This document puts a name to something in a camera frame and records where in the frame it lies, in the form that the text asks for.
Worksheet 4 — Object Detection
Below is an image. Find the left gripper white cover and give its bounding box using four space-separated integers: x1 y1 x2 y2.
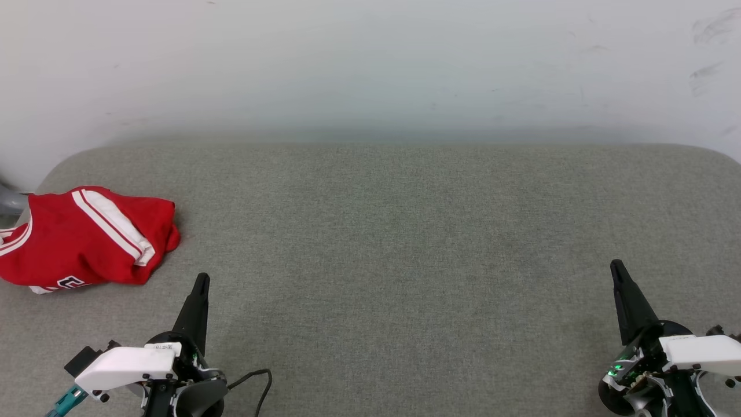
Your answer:
75 273 226 417

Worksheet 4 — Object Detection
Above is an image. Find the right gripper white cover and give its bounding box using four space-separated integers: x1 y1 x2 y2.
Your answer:
598 259 741 417

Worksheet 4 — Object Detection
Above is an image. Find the red and white basketball jersey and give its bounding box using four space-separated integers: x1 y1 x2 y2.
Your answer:
0 185 181 295

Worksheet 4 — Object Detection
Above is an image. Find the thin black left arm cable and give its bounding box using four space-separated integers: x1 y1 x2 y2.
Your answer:
228 369 273 417

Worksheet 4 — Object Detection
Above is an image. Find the teal left camera connector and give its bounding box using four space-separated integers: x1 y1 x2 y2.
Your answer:
45 384 89 417

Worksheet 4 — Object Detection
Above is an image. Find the grey metal pipe frame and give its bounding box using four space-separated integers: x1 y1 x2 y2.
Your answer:
0 182 30 216

